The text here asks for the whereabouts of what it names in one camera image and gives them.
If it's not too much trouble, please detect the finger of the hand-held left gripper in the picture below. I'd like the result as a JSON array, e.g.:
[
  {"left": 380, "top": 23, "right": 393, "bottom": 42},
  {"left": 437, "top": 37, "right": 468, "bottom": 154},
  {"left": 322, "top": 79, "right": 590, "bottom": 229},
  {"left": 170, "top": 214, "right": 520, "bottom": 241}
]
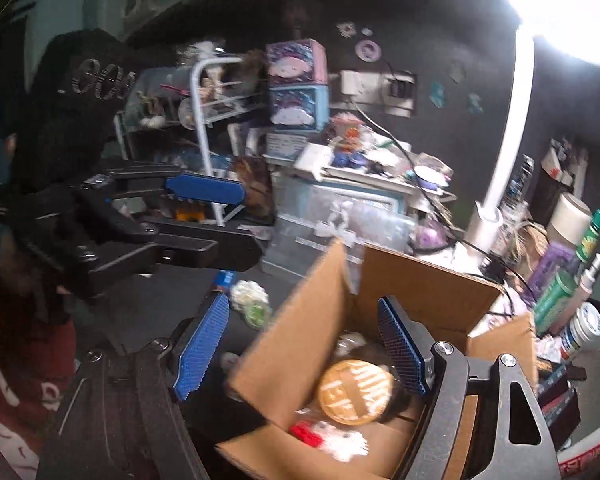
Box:
[
  {"left": 139, "top": 221, "right": 266, "bottom": 273},
  {"left": 100, "top": 159, "right": 247, "bottom": 208}
]

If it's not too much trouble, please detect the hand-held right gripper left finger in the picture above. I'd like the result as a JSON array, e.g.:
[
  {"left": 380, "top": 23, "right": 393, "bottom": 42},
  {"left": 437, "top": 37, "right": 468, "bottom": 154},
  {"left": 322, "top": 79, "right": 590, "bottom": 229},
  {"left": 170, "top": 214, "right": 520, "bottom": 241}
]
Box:
[{"left": 37, "top": 292, "right": 230, "bottom": 480}]

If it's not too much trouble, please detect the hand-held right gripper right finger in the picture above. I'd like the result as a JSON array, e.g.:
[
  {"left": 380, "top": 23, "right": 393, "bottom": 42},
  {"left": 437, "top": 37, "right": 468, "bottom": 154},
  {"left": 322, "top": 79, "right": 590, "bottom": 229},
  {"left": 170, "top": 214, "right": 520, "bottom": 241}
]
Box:
[{"left": 376, "top": 296, "right": 563, "bottom": 480}]

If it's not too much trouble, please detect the brown cardboard box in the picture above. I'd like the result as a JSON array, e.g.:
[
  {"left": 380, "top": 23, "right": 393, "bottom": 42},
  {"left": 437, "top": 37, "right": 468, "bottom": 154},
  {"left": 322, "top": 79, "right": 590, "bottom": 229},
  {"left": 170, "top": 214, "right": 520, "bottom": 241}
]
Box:
[{"left": 215, "top": 238, "right": 538, "bottom": 480}]

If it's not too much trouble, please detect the round brown printed tin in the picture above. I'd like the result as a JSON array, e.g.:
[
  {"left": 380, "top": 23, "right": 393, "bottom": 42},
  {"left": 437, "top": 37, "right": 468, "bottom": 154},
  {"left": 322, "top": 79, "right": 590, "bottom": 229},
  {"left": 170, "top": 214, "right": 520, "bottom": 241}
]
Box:
[{"left": 317, "top": 358, "right": 395, "bottom": 426}]

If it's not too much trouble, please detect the red and white packet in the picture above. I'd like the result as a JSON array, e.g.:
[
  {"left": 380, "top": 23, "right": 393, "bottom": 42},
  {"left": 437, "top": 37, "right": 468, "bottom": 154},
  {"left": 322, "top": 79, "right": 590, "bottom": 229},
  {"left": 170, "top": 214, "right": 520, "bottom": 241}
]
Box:
[{"left": 289, "top": 420, "right": 370, "bottom": 463}]

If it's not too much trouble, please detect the blue cartoon printed box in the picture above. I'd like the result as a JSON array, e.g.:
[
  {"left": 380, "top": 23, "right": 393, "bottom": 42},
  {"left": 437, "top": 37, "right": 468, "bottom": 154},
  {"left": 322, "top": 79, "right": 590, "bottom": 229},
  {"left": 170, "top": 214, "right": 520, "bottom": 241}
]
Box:
[{"left": 268, "top": 84, "right": 330, "bottom": 134}]

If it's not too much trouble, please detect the clear storage box with bow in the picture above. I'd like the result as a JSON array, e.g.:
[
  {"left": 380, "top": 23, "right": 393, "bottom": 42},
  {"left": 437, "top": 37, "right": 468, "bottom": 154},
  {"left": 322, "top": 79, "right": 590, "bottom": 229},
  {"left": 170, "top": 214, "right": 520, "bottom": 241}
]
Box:
[{"left": 272, "top": 172, "right": 414, "bottom": 281}]

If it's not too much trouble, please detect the person's red printed garment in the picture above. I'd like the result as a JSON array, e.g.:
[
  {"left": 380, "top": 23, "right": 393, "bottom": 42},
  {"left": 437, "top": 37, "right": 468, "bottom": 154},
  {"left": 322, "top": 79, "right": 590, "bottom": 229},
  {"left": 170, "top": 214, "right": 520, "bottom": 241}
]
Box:
[{"left": 0, "top": 270, "right": 77, "bottom": 480}]

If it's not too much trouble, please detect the purple cartoon printed box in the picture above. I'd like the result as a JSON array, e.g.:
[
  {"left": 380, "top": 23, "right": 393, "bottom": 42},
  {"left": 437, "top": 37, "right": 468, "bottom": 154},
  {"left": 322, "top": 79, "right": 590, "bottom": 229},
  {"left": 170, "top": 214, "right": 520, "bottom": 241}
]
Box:
[{"left": 266, "top": 39, "right": 328, "bottom": 88}]

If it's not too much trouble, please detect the green can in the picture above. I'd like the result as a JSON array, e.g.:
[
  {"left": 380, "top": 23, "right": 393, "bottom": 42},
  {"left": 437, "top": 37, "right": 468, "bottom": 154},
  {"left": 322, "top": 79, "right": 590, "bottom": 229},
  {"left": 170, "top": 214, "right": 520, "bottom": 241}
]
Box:
[{"left": 533, "top": 270, "right": 579, "bottom": 337}]

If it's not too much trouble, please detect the purple packet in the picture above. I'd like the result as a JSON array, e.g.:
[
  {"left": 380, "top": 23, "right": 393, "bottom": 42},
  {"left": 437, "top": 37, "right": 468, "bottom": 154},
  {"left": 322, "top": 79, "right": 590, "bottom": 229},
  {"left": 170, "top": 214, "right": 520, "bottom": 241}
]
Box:
[{"left": 528, "top": 241, "right": 577, "bottom": 306}]

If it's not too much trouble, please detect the white jar blue label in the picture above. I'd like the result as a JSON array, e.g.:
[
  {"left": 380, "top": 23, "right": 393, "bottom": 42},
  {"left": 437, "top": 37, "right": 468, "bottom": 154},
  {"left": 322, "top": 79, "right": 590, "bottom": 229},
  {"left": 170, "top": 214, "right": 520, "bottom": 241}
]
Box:
[{"left": 560, "top": 302, "right": 600, "bottom": 361}]

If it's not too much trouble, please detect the pale spray bottle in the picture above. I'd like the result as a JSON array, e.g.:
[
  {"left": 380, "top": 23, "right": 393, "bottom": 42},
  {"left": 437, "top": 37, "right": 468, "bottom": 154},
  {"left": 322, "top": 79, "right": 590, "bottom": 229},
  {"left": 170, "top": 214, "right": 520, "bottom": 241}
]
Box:
[{"left": 578, "top": 253, "right": 600, "bottom": 299}]

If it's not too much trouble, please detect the green spray bottle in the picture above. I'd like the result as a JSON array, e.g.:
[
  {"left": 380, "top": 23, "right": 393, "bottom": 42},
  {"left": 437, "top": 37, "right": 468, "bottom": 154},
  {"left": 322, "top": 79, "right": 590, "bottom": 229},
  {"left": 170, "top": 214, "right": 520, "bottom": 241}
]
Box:
[{"left": 574, "top": 209, "right": 600, "bottom": 273}]

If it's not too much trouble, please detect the white desk lamp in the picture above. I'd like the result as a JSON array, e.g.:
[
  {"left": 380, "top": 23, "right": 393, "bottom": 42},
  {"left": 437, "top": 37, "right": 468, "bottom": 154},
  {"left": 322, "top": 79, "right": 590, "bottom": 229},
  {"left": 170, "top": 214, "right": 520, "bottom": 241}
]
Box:
[{"left": 465, "top": 0, "right": 600, "bottom": 261}]

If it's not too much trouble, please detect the white wire rack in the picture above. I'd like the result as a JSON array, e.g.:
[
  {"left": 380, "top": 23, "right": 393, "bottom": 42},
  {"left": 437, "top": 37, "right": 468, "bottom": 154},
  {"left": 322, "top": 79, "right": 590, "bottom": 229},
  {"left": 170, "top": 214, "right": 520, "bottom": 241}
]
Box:
[{"left": 114, "top": 56, "right": 271, "bottom": 226}]

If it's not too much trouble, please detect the black cable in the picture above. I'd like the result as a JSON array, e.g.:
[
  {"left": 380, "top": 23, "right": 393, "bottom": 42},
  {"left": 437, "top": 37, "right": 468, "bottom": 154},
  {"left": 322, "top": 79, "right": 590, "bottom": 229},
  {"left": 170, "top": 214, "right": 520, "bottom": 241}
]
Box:
[{"left": 350, "top": 58, "right": 531, "bottom": 291}]

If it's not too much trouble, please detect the white wall socket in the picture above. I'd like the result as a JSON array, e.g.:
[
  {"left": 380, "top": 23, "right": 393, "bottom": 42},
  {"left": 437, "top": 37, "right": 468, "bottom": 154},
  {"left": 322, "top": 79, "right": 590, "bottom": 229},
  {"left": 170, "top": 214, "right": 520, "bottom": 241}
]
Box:
[{"left": 340, "top": 70, "right": 384, "bottom": 103}]

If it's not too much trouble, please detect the round purple wall sticker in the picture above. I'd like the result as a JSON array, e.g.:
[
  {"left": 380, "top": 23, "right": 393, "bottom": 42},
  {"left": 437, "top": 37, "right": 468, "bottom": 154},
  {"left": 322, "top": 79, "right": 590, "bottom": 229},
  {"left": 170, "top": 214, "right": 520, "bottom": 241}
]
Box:
[{"left": 355, "top": 39, "right": 383, "bottom": 63}]

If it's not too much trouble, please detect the black wall socket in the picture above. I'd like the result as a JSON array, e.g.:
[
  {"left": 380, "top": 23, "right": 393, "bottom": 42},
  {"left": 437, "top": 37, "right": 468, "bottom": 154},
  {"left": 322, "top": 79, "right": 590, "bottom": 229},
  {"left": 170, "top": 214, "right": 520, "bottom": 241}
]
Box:
[{"left": 383, "top": 73, "right": 418, "bottom": 113}]

